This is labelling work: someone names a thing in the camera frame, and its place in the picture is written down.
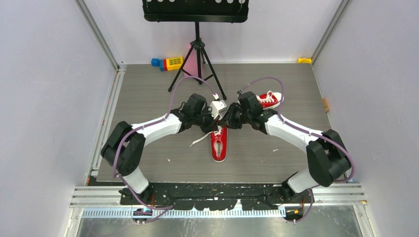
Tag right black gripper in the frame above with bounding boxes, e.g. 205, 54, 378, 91
217, 103, 251, 130

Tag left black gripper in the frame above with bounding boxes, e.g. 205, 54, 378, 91
192, 106, 219, 134

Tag red sneaker with laces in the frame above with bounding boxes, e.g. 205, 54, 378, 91
190, 126, 228, 162

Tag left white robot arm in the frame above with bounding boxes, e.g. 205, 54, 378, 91
100, 93, 226, 204

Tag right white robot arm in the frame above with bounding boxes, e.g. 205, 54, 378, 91
219, 91, 353, 203

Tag red sneaker far right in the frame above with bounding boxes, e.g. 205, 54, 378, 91
256, 90, 282, 109

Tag pink foam block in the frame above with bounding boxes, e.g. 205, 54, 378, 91
183, 44, 198, 77

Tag black music stand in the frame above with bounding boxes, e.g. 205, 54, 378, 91
142, 0, 249, 100

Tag colourful toy block stack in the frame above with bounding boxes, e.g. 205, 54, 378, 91
151, 57, 183, 72

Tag yellow corner object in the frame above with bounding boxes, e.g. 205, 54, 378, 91
297, 58, 312, 64

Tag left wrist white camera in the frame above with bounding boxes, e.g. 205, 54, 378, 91
209, 94, 227, 119

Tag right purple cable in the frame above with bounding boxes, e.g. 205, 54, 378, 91
240, 77, 356, 225

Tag purple cable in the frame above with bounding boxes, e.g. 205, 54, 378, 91
240, 77, 356, 225
112, 76, 220, 224

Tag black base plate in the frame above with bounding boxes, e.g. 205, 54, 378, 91
119, 183, 314, 211

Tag small brown wall block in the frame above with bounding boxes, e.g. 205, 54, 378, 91
322, 98, 330, 113

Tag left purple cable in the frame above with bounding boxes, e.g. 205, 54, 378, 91
112, 76, 220, 224

